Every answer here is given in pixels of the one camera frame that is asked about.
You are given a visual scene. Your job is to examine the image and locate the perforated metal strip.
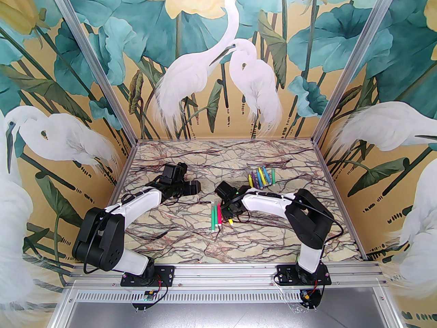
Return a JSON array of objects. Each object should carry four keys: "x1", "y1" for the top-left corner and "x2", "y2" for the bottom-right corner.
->
[{"x1": 68, "y1": 292, "x2": 381, "y2": 303}]

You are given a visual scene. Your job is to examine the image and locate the wide aluminium base rail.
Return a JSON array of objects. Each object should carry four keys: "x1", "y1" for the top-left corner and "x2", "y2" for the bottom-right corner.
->
[{"x1": 65, "y1": 264, "x2": 390, "y2": 289}]

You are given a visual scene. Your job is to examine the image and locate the aluminium side table rail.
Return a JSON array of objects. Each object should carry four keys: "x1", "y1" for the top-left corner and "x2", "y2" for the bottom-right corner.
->
[
  {"x1": 82, "y1": 140, "x2": 139, "y2": 264},
  {"x1": 313, "y1": 140, "x2": 371, "y2": 262}
]

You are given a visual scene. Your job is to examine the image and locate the grey metal sheet panel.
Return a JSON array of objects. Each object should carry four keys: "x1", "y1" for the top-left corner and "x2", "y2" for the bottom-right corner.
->
[{"x1": 51, "y1": 302, "x2": 401, "y2": 328}]

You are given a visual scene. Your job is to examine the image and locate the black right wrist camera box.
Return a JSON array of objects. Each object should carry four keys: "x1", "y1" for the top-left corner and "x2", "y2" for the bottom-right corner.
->
[{"x1": 215, "y1": 180, "x2": 237, "y2": 200}]

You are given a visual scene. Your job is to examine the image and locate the aluminium frame post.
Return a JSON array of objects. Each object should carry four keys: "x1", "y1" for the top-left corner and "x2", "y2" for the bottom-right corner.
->
[
  {"x1": 44, "y1": 0, "x2": 139, "y2": 142},
  {"x1": 313, "y1": 0, "x2": 406, "y2": 142}
]

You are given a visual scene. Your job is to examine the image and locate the clear acrylic board bracket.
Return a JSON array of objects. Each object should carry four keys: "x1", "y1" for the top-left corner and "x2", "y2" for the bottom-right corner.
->
[
  {"x1": 295, "y1": 287, "x2": 323, "y2": 311},
  {"x1": 131, "y1": 287, "x2": 161, "y2": 312}
]

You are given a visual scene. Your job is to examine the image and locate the red black power wires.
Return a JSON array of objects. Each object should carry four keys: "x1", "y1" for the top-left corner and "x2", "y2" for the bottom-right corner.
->
[
  {"x1": 307, "y1": 275, "x2": 330, "y2": 300},
  {"x1": 152, "y1": 275, "x2": 168, "y2": 300}
]

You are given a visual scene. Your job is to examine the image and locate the aluminium back table rail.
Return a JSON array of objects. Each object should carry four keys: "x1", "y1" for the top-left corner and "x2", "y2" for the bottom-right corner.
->
[{"x1": 135, "y1": 138, "x2": 318, "y2": 142}]

